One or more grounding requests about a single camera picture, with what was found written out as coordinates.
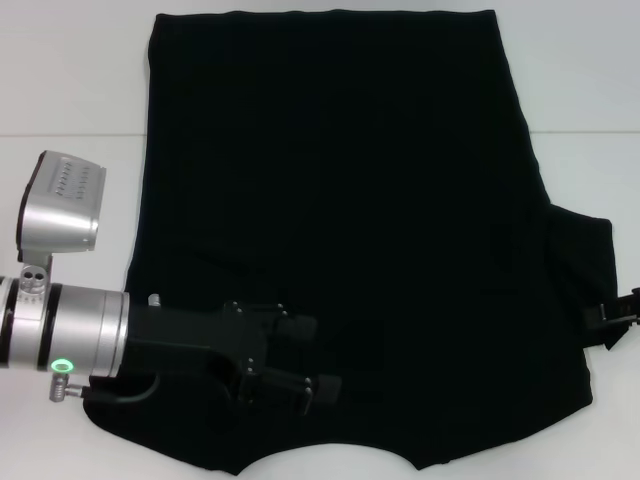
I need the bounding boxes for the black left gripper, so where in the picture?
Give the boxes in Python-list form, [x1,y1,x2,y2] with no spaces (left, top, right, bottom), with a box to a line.
[124,300,319,401]

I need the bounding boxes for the black shirt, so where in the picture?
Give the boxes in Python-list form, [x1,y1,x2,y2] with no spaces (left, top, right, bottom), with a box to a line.
[79,9,635,474]

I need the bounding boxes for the left gripper cable with plugs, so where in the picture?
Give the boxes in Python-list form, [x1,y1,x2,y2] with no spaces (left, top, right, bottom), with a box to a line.
[47,372,162,405]

